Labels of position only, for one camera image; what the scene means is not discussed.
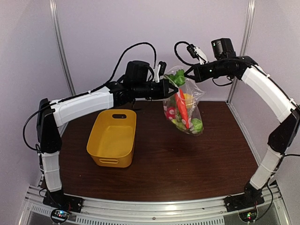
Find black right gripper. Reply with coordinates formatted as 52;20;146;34
185;59;233;83

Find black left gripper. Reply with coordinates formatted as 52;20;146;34
134;78;179;99

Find orange toy carrot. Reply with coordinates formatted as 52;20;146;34
175;88;189;128

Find dark green carrot leaves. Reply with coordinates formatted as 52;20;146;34
165;69;186;87

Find yellow toy lemon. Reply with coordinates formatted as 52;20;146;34
184;93;194;109

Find red toy apple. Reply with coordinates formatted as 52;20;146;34
164;106;177;120

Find clear zip top bag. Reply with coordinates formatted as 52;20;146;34
163;66;204;136

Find light green toy lettuce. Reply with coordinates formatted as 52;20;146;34
171;116;188;131

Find green toy cabbage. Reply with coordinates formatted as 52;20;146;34
190;118;203;134

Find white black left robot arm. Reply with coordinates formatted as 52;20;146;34
37;60;179;208

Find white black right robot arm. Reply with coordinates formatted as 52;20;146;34
185;38;300;207

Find yellow plastic basket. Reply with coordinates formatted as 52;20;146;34
87;109;136;168

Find right controller board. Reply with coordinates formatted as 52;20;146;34
238;209;258;223

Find controller board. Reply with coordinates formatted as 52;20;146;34
238;209;258;223
50;209;70;224

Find left controller board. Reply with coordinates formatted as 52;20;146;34
50;209;70;224

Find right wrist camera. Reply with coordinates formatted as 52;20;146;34
187;44;208;65

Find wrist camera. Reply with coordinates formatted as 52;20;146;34
187;44;208;65
154;61;166;83

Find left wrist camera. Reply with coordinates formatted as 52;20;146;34
154;61;166;83

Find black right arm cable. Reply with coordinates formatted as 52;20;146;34
174;41;197;66

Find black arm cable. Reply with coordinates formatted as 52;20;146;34
77;42;158;94
174;41;197;66

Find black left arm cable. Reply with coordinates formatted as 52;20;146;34
77;42;158;94

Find right aluminium frame post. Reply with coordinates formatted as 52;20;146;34
240;0;256;56

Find aluminium frame post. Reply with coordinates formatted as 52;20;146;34
49;0;76;96
240;0;256;56

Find aluminium front rail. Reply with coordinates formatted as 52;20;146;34
23;185;285;225

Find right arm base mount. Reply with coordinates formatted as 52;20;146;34
224;193;265;212

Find left aluminium frame post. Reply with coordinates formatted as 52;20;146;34
49;0;76;96

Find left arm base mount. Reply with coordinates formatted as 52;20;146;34
43;191;83;213

